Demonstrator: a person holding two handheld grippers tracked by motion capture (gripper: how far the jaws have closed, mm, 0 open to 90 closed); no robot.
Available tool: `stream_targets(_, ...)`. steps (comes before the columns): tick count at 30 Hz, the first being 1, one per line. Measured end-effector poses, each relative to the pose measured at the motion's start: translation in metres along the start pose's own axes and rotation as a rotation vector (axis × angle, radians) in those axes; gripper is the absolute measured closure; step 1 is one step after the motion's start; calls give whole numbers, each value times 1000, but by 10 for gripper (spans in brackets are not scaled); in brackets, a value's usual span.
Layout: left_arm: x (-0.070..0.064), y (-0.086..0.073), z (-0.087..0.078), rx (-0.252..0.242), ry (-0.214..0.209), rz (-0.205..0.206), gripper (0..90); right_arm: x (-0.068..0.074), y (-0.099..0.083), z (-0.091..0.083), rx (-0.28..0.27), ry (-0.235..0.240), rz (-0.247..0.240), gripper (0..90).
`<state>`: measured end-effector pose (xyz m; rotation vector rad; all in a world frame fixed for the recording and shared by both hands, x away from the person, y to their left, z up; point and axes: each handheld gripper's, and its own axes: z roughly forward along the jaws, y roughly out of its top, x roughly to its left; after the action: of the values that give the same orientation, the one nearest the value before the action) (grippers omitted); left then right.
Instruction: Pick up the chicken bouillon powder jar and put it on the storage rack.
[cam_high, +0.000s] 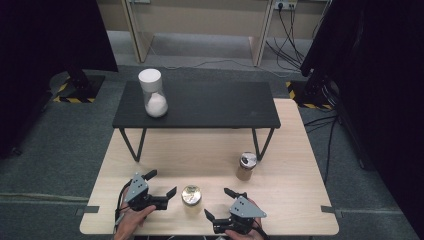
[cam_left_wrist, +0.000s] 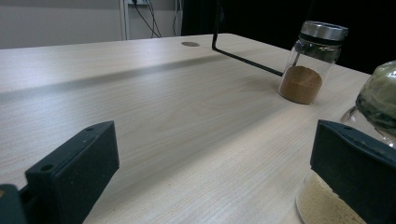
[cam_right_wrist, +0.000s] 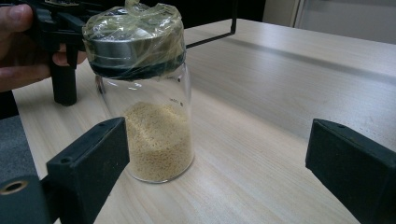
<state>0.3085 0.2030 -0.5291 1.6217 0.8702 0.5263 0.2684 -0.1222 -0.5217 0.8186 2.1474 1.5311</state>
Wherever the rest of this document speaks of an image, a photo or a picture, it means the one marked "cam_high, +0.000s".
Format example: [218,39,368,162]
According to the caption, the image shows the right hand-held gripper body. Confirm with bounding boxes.
[212,195,268,235]

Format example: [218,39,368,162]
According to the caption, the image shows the white lid glass jar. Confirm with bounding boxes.
[137,68,169,119]

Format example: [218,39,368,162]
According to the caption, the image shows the person's right hand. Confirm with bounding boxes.
[224,198,266,240]

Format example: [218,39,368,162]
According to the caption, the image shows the white power strip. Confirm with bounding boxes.
[273,0,298,10]

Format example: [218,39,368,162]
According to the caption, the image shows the white floor cable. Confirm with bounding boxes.
[148,39,303,79]

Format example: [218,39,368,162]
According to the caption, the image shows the black floor cables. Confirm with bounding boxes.
[303,113,339,184]

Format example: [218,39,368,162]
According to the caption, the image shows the person's left hand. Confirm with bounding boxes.
[114,203,157,240]

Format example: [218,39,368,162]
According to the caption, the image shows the hand-held gripper cable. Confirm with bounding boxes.
[114,179,134,234]
[253,218,271,240]

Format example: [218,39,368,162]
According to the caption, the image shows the black curtain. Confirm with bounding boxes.
[299,0,424,239]
[0,0,118,159]

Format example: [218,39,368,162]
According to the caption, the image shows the right hand-held gripper cable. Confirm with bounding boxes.
[253,218,271,240]

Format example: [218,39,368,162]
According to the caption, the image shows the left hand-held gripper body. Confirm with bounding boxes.
[123,172,169,212]

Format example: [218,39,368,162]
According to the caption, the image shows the black metal leg shelf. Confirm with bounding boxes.
[111,80,282,163]

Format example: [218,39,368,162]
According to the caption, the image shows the gold lid glass jar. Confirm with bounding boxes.
[180,184,203,214]

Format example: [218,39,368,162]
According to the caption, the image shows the black stand base striped tape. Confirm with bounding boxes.
[53,68,106,104]
[285,71,338,111]

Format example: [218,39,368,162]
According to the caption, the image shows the black cables below power strip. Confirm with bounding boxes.
[265,6,306,73]

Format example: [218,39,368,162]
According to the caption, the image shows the left hand-held gripper cable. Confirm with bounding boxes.
[114,179,134,234]

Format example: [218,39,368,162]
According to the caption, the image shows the beige wooden desk frame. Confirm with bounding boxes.
[120,0,275,67]

